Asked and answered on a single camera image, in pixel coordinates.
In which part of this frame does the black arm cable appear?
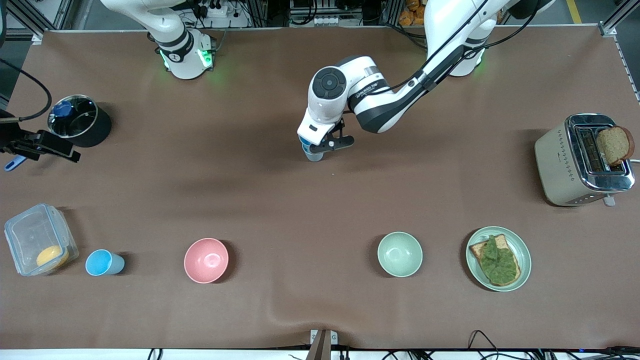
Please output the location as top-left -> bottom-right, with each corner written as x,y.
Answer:
345,0 -> 543,103
0,57 -> 53,122

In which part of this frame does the yellow round food item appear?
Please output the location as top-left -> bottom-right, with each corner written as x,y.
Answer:
36,244 -> 70,268

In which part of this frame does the bag of orange snacks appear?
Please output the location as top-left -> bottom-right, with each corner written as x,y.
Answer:
398,0 -> 427,27

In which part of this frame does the beige and chrome toaster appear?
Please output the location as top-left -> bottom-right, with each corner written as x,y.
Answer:
534,113 -> 640,207

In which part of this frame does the light green bowl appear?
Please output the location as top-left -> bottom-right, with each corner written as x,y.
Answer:
377,231 -> 424,278

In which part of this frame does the toast slice with crust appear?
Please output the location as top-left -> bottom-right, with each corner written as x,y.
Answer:
469,234 -> 522,287

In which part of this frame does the white power strip with plugs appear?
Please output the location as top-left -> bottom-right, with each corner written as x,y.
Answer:
192,0 -> 232,19

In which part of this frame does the brown table mat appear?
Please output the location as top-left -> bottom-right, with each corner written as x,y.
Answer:
0,27 -> 640,351

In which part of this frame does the clear plastic lidded container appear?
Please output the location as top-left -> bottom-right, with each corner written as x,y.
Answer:
4,203 -> 80,277

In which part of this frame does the light green plate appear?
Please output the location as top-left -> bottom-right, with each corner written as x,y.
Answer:
465,226 -> 532,293

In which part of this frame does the green lettuce leaf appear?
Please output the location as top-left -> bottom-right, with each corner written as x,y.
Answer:
480,235 -> 519,284

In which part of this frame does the black looped cable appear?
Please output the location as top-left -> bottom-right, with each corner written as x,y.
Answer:
467,329 -> 502,360

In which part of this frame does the pink bowl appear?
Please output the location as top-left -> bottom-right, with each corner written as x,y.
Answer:
183,237 -> 230,284

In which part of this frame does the brown bread slice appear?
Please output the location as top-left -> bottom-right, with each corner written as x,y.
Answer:
596,126 -> 636,167

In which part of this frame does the glass lid with blue knob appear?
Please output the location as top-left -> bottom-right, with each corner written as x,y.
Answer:
48,95 -> 98,139

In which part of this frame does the aluminium frame profile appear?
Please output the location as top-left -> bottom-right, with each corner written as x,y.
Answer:
0,0 -> 76,43
600,0 -> 640,37

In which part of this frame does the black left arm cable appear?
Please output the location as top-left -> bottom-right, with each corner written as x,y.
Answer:
345,0 -> 543,103

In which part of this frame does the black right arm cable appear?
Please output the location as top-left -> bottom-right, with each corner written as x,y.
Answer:
0,57 -> 53,122

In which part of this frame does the black pot with blue handle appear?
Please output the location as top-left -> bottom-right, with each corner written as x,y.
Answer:
4,94 -> 113,172

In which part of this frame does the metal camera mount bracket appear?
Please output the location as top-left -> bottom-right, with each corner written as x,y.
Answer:
306,329 -> 339,360

